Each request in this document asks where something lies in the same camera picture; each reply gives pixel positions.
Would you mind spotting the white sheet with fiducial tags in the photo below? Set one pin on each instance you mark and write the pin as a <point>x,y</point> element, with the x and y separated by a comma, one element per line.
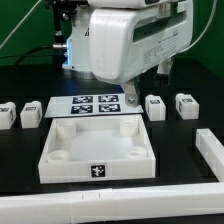
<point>89,105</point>

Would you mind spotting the white square table top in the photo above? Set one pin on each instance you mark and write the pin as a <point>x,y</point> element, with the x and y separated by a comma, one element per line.
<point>97,149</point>

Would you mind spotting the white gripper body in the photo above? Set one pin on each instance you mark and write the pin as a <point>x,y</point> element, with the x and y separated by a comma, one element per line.
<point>127,42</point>

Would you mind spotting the white obstacle front wall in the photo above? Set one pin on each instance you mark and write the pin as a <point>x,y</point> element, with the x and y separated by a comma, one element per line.
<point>78,207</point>

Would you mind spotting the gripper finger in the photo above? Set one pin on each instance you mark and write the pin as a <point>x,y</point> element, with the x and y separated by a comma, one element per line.
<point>132,92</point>
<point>165,66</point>

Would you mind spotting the white obstacle wall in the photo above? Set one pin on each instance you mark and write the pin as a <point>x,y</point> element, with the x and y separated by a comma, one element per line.
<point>212,151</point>
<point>78,207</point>

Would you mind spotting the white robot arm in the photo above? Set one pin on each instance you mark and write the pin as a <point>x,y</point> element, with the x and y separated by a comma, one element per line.
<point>78,45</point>

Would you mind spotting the white obstacle right wall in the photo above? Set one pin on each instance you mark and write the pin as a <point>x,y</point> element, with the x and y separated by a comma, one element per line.
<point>212,151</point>

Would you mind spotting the black camera stand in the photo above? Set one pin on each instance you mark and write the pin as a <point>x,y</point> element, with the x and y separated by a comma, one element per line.
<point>63,11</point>

